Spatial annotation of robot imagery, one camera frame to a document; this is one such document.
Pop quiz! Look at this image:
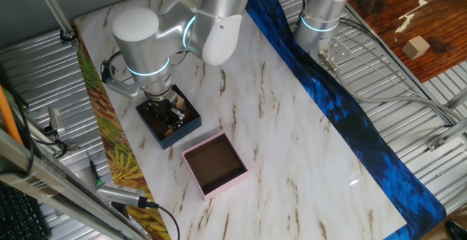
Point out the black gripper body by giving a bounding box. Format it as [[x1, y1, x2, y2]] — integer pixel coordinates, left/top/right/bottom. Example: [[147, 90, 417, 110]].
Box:
[[145, 97, 180, 123]]

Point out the dark blue cardboard box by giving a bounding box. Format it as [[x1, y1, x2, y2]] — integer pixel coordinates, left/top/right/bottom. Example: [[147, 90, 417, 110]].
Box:
[[134, 83, 203, 150]]

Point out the pink cardboard box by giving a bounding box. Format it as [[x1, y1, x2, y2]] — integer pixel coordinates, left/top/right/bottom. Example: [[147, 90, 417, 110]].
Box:
[[181, 131, 250, 201]]

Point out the yellow green painted cloth strip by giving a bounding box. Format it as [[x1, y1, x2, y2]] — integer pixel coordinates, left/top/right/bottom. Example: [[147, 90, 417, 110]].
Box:
[[72, 23, 172, 240]]

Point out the black rod base knob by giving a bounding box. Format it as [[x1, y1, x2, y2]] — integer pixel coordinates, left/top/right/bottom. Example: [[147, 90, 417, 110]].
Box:
[[59, 28, 78, 45]]

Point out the white marble pattern mat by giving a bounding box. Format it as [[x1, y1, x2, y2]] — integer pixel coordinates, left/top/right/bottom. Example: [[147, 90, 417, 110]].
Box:
[[74, 0, 408, 240]]

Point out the orange pole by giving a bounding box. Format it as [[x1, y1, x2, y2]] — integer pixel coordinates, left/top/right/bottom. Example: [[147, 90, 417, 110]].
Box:
[[0, 84, 25, 147]]

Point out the grey metal rod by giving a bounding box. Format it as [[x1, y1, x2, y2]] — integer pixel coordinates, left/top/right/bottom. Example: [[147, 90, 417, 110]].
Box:
[[31, 0, 76, 36]]

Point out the black keyboard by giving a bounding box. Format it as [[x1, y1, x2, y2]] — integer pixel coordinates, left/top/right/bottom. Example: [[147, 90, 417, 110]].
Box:
[[0, 180, 51, 240]]

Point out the blue painted cloth strip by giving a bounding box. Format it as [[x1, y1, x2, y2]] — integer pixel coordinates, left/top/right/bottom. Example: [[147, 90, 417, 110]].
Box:
[[244, 0, 447, 240]]

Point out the brown wood pattern board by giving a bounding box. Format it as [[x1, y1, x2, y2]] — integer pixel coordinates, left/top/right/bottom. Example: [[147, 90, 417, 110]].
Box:
[[346, 0, 467, 84]]

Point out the black shoe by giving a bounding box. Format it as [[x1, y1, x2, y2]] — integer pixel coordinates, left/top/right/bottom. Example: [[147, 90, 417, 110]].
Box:
[[446, 218, 467, 240]]

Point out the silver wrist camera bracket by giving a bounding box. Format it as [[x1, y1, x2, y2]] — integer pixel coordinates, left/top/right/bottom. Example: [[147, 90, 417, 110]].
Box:
[[104, 75, 142, 100]]

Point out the black camera cable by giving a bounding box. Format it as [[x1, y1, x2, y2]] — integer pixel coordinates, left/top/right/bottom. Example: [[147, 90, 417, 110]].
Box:
[[144, 198, 182, 240]]

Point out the silver ribbed camera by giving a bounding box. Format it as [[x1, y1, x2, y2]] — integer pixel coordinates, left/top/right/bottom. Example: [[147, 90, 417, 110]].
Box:
[[95, 182, 147, 209]]

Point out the aluminium frame beam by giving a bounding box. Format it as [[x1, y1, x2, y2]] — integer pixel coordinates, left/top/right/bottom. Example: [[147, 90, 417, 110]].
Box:
[[0, 127, 149, 240]]

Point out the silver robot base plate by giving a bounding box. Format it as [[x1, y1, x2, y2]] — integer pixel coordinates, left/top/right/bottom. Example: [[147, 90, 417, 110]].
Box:
[[309, 31, 354, 66]]

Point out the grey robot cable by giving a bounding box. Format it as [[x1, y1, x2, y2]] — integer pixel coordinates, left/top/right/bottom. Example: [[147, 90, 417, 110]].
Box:
[[317, 49, 465, 124]]

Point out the aluminium rail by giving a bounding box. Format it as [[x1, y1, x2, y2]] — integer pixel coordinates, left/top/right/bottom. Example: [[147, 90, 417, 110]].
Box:
[[443, 85, 467, 110], [425, 117, 467, 152]]

